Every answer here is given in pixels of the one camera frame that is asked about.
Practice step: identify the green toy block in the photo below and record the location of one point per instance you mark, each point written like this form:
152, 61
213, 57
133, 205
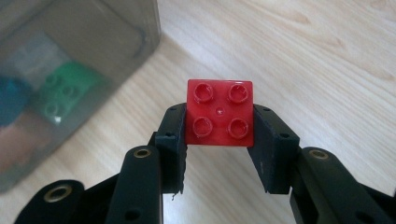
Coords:
68, 90

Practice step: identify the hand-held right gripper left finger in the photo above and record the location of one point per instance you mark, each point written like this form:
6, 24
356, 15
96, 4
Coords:
171, 155

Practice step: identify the pink toy block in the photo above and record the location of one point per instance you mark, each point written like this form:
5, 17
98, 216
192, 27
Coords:
21, 146

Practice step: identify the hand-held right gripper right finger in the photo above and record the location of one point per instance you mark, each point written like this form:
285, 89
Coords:
274, 155

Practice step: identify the red toy block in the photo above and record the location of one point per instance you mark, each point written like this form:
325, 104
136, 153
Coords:
219, 115

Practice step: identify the dark blue toy block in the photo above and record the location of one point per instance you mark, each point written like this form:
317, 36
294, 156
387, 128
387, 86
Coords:
12, 101

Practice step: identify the clear grey storage box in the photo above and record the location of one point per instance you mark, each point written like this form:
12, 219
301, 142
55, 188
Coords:
102, 37

